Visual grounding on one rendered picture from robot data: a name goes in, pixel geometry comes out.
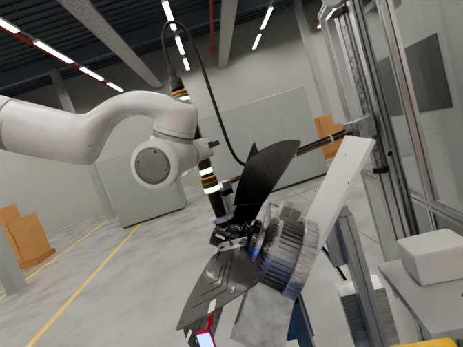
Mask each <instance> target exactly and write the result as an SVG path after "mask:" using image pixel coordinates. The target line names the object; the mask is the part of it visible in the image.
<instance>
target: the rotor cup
mask: <svg viewBox="0 0 463 347"><path fill-rule="evenodd" d="M228 223H229V226H228V229H227V231H228V232H229V237H230V240H235V239H238V238H243V237H246V238H247V239H248V244H247V246H248V247H249V251H250V253H252V251H253V250H254V247H255V245H256V241H257V239H258V236H259V233H260V230H261V226H262V221H261V220H258V219H256V220H255V221H254V223H253V224H252V225H251V226H250V225H248V224H247V223H246V221H244V222H230V220H228ZM216 234H218V235H221V236H223V237H224V238H225V239H221V238H219V237H217V236H215V235H216ZM227 241H229V240H228V238H227V236H226V234H225V230H224V229H222V228H221V227H220V225H219V224H216V226H215V227H214V230H213V232H212V235H211V238H210V240H209V244H210V245H212V246H215V247H216V248H218V245H219V244H220V243H222V242H227Z"/></svg>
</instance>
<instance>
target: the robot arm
mask: <svg viewBox="0 0 463 347"><path fill-rule="evenodd" d="M135 115H143V116H149V117H151V118H153V119H154V125H153V129H152V134H151V136H150V139H149V140H147V141H145V142H143V143H141V144H140V145H139V146H137V147H136V149H135V150H134V151H133V153H132V157H131V161H130V166H131V170H132V173H133V176H134V177H135V179H136V180H137V181H138V182H139V183H140V184H141V185H143V186H144V187H146V188H148V189H153V190H159V189H164V188H167V187H168V186H170V185H172V184H173V183H175V182H176V181H178V180H180V179H181V178H182V177H184V176H186V175H187V174H189V173H190V172H192V171H193V170H195V168H196V167H197V166H198V164H199V162H200V161H202V160H204V159H206V158H209V157H211V156H213V155H214V150H213V148H214V147H215V146H217V145H219V144H220V143H219V140H216V141H214V142H212V141H209V139H208V138H200V139H196V140H194V136H195V132H196V126H197V123H198V110H197V108H196V106H195V105H194V104H192V103H191V102H188V101H184V100H182V99H179V98H175V97H173V96H167V95H164V94H159V93H155V92H148V91H133V92H126V93H123V94H119V95H117V96H114V97H112V98H110V99H108V100H106V101H105V102H103V103H101V104H100V105H99V106H97V107H95V108H94V109H93V110H92V111H90V112H88V113H86V114H73V113H70V112H65V111H61V110H58V109H54V108H51V107H46V106H42V105H37V104H34V103H29V102H26V101H21V100H18V99H15V98H10V97H7V96H1V95H0V149H1V150H4V151H11V152H14V153H18V154H25V155H29V156H35V157H39V158H45V159H49V160H55V161H59V162H66V163H70V164H74V165H90V164H92V163H93V162H95V160H96V159H97V158H98V157H99V155H100V153H101V151H102V149H103V147H104V145H105V143H106V141H107V139H108V137H109V135H110V134H111V132H112V130H113V129H114V128H115V127H116V126H117V125H118V124H119V123H120V122H121V121H122V120H124V119H125V118H128V117H130V116H135Z"/></svg>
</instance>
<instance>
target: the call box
mask: <svg viewBox="0 0 463 347"><path fill-rule="evenodd" d="M392 347H458V346H457V345H456V344H455V343H454V341H453V340H452V339H451V338H450V337H445V338H440V339H432V340H428V341H421V342H416V343H412V344H405V345H400V346H392Z"/></svg>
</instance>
